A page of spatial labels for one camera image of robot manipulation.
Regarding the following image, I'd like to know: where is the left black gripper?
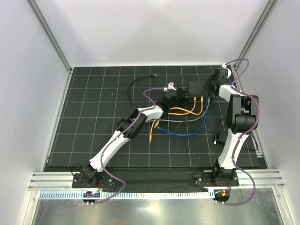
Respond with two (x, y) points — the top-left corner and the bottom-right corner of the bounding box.
(168, 88), (195, 109)

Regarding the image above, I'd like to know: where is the orange ethernet cable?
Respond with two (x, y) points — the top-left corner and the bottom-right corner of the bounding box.
(148, 96), (198, 143)
(153, 96), (205, 128)

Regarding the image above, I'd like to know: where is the black network switch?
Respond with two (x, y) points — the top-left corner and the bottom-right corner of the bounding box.
(188, 81), (216, 98)

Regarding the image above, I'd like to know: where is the black power cable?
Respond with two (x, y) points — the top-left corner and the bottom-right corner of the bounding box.
(127, 74), (158, 106)

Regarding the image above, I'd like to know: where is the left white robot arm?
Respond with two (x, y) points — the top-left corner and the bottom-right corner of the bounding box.
(80, 83), (196, 188)

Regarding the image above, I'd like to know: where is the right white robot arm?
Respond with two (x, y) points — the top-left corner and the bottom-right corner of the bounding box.
(203, 65), (260, 186)

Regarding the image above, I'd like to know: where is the black grid mat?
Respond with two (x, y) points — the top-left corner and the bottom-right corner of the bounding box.
(43, 66), (268, 169)

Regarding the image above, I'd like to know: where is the black power adapter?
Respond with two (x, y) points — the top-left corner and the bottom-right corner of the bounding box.
(213, 131), (227, 145)

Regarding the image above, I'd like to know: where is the blue ethernet cable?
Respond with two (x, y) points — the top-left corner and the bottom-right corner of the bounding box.
(157, 97), (210, 137)

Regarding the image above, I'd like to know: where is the grey ethernet cable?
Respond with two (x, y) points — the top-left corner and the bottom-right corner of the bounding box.
(159, 103), (209, 123)

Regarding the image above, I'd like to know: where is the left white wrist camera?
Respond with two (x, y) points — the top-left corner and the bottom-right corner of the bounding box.
(164, 82), (178, 92)

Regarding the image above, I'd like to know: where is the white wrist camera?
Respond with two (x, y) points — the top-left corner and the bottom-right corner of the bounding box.
(164, 82), (178, 92)
(221, 63), (232, 78)

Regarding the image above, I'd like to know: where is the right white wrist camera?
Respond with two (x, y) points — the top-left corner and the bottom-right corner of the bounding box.
(221, 63), (232, 78)

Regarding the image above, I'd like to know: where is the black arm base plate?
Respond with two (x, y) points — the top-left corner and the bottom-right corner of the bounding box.
(72, 167), (240, 193)

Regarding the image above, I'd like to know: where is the right aluminium frame post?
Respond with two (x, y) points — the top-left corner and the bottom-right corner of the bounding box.
(238, 0), (278, 59)

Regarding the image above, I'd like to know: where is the aluminium frame post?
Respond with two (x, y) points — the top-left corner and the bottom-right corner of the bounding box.
(238, 0), (278, 59)
(26, 0), (72, 73)

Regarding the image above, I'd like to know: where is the aluminium front rail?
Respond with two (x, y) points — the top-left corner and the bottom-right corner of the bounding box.
(28, 169), (285, 191)

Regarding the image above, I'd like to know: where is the left aluminium frame post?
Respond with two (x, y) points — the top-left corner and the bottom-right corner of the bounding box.
(26, 0), (72, 73)

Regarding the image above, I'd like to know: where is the slotted cable duct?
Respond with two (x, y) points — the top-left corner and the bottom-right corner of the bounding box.
(38, 190), (215, 201)

